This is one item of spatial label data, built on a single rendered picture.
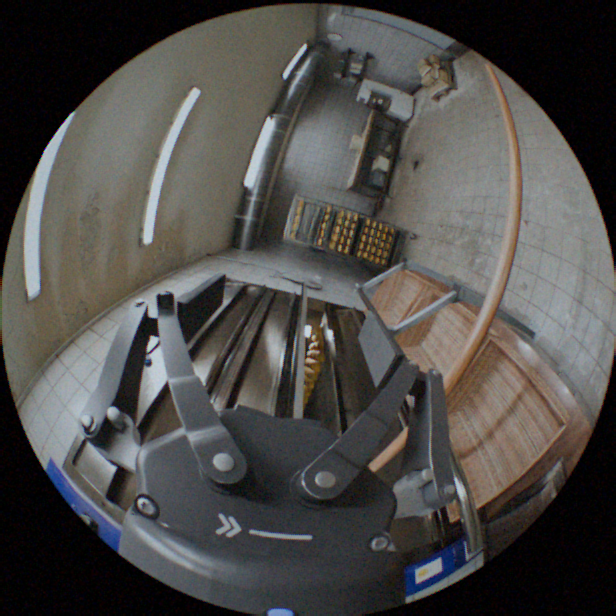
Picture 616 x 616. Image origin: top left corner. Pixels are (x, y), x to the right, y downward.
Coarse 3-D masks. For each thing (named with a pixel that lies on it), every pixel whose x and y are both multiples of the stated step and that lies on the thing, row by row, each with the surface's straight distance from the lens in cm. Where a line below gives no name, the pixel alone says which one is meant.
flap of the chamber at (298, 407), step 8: (304, 288) 157; (304, 296) 141; (304, 304) 128; (304, 312) 118; (304, 320) 109; (304, 328) 102; (304, 336) 95; (304, 344) 90; (304, 352) 85; (304, 360) 81; (296, 384) 70; (296, 392) 67; (296, 400) 65; (296, 408) 63; (296, 416) 61
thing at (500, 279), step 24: (504, 96) 63; (504, 120) 54; (504, 240) 38; (504, 264) 36; (504, 288) 37; (480, 312) 37; (480, 336) 36; (456, 360) 38; (456, 384) 40; (384, 456) 53
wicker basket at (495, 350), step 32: (480, 352) 91; (512, 352) 95; (480, 384) 108; (512, 384) 99; (544, 384) 89; (448, 416) 108; (480, 416) 107; (512, 416) 98; (544, 416) 93; (512, 448) 99; (544, 448) 78; (480, 480) 98; (512, 480) 80; (448, 512) 87
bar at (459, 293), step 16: (432, 272) 128; (464, 288) 85; (368, 304) 91; (432, 304) 77; (480, 304) 90; (416, 320) 74; (512, 320) 117; (528, 336) 161; (464, 480) 41; (464, 496) 41; (464, 512) 41; (464, 528) 42; (480, 528) 42; (480, 544) 43
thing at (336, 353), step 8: (328, 312) 167; (328, 320) 159; (328, 328) 153; (336, 336) 136; (336, 344) 128; (336, 352) 120; (336, 360) 115; (336, 368) 112; (344, 368) 111; (336, 376) 109; (344, 376) 105; (336, 384) 106; (344, 384) 101; (344, 392) 97; (344, 400) 93; (344, 408) 90; (352, 408) 91; (344, 416) 88; (352, 416) 88; (344, 424) 87; (352, 424) 86; (344, 432) 86
